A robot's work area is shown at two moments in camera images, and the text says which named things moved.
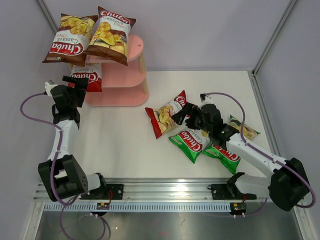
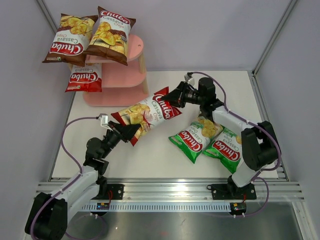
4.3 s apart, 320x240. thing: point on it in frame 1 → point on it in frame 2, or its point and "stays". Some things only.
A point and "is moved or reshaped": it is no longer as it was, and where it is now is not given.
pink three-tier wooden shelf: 123,85 stays
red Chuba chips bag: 93,71 stays
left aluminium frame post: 47,15 stays
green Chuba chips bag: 191,143 stays
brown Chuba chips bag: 109,40 stays
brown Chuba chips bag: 72,39 stays
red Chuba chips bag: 161,117 is moved or reshaped
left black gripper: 81,85 → 126,132
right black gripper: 188,109 → 177,96
